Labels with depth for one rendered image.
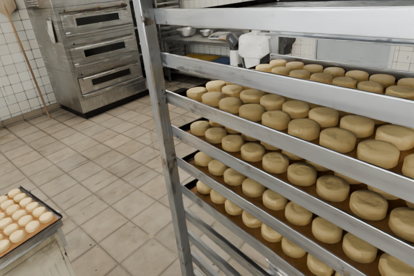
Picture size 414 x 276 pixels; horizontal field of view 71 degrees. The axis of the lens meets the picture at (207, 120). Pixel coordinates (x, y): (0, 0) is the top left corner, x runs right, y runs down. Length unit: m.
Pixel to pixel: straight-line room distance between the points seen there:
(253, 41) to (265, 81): 1.79
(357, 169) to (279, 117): 0.16
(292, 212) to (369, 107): 0.28
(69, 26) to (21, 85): 1.44
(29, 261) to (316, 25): 1.36
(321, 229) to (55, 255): 1.20
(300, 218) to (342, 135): 0.19
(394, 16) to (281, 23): 0.13
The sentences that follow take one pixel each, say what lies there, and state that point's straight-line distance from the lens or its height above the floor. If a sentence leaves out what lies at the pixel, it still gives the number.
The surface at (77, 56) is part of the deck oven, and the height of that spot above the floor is 0.97.
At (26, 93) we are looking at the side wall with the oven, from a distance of 5.55.
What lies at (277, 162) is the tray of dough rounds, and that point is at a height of 1.42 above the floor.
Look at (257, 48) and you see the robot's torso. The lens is 2.22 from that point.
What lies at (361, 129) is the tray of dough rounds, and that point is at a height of 1.51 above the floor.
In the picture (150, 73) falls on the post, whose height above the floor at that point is 1.57.
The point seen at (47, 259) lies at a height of 0.75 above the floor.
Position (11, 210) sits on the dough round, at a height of 0.92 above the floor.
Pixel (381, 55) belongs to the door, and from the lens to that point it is 4.70.
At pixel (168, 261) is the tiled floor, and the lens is 2.28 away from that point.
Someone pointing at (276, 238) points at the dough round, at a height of 1.23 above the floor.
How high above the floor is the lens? 1.73
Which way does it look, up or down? 25 degrees down
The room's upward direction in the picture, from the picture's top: 5 degrees counter-clockwise
